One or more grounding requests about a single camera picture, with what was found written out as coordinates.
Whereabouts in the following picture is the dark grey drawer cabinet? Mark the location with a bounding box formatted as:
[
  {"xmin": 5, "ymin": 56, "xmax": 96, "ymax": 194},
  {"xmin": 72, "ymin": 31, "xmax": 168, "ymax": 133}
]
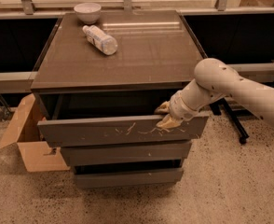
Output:
[{"xmin": 31, "ymin": 11, "xmax": 202, "ymax": 179}]

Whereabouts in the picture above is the grey middle drawer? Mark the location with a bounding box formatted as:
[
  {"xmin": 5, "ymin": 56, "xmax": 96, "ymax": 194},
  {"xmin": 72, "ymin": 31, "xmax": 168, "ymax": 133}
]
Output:
[{"xmin": 61, "ymin": 140, "xmax": 192, "ymax": 166}]

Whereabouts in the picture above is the grey bottom drawer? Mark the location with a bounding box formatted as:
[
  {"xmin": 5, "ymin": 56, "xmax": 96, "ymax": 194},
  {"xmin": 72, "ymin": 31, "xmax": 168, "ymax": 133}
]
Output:
[{"xmin": 75, "ymin": 168, "xmax": 184, "ymax": 189}]

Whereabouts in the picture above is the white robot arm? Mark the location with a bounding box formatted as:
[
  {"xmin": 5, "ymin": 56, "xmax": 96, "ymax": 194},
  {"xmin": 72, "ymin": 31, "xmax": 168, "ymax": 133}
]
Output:
[{"xmin": 157, "ymin": 59, "xmax": 274, "ymax": 224}]

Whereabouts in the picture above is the black metal stand leg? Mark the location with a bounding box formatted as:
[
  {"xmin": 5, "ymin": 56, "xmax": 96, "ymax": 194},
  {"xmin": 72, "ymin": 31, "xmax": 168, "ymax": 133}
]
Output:
[{"xmin": 210, "ymin": 98, "xmax": 249, "ymax": 146}]

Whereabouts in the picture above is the clear plastic water bottle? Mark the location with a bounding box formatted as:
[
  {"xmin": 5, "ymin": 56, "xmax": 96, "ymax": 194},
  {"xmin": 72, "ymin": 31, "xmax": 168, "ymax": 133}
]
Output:
[{"xmin": 82, "ymin": 25, "xmax": 117, "ymax": 55}]

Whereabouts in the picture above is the white ceramic bowl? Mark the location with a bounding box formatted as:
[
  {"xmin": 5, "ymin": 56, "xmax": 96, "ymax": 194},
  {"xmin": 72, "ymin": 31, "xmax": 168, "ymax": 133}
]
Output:
[{"xmin": 74, "ymin": 3, "xmax": 102, "ymax": 24}]

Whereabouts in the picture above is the grey top drawer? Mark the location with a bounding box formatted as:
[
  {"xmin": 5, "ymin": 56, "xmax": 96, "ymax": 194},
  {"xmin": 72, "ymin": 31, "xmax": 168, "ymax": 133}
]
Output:
[{"xmin": 37, "ymin": 114, "xmax": 208, "ymax": 147}]

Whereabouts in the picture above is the grey drawer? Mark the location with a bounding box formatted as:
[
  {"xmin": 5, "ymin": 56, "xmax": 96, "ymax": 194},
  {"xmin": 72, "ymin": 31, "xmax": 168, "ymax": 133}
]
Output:
[
  {"xmin": 37, "ymin": 114, "xmax": 208, "ymax": 147},
  {"xmin": 61, "ymin": 140, "xmax": 192, "ymax": 166},
  {"xmin": 75, "ymin": 168, "xmax": 184, "ymax": 189}
]

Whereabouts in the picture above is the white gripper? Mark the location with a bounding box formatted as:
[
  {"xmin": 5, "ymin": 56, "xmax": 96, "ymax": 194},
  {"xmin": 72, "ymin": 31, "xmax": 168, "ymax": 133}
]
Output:
[{"xmin": 154, "ymin": 91, "xmax": 198, "ymax": 129}]

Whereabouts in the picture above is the open cardboard box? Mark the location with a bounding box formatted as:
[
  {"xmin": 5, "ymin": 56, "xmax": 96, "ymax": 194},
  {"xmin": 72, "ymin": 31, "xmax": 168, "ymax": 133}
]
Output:
[{"xmin": 0, "ymin": 94, "xmax": 70, "ymax": 172}]

